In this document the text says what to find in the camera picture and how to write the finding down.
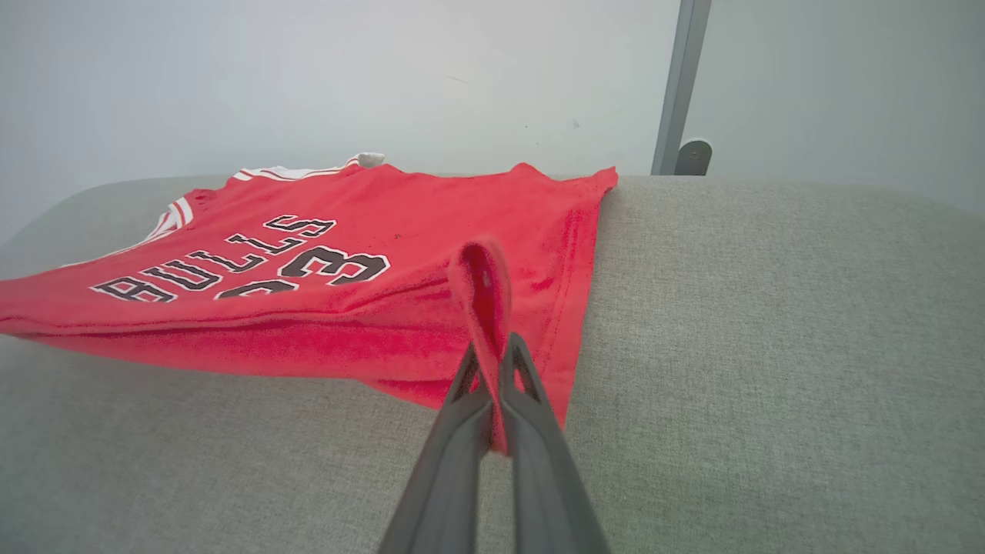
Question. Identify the red Bulls basketball jersey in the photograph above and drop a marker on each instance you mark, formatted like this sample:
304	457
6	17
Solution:
346	323

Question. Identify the grey partition panel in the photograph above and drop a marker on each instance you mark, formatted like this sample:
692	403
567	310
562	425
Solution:
846	77

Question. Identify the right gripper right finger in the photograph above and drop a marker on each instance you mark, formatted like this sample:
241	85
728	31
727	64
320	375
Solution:
542	477

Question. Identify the rounded grey bracket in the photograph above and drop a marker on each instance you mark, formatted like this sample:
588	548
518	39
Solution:
694	158

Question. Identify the grey-green fabric sofa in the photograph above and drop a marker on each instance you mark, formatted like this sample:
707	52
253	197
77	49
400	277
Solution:
769	346

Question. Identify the grey metal post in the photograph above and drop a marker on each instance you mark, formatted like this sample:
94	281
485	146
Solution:
681	69

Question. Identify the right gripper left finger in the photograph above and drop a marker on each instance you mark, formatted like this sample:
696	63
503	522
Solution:
442	477

